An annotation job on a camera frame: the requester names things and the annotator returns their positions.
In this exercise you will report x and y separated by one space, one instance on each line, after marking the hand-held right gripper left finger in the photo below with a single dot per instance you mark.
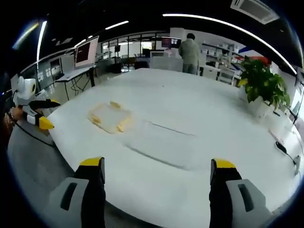
92 190

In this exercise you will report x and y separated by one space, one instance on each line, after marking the small red lit screen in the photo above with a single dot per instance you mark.
168 42

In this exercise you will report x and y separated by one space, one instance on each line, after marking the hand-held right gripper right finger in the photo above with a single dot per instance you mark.
221 190

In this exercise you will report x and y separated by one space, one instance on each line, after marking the white plant pot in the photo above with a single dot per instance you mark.
257 105

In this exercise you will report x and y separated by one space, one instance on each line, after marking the white cabinet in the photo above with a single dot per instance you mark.
166 60

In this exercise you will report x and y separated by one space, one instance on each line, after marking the ceiling air conditioner vent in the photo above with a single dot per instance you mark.
255 9

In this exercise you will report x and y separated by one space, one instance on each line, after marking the white storage shelves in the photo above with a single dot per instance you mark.
221 53

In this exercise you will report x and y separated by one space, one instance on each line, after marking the person's left hand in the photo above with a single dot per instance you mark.
17 114

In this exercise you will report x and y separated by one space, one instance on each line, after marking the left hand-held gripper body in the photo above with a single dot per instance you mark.
25 91

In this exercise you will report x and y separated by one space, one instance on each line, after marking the long curved ceiling light strip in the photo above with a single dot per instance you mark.
232 27

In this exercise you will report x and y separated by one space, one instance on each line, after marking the white desk with black legs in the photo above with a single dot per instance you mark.
76 73

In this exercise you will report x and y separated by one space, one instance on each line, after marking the short ceiling light strip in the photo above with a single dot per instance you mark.
116 25

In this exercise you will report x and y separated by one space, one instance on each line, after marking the large monitor on stand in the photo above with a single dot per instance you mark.
86 52

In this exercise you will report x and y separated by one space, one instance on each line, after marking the green leafy plant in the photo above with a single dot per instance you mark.
263 79

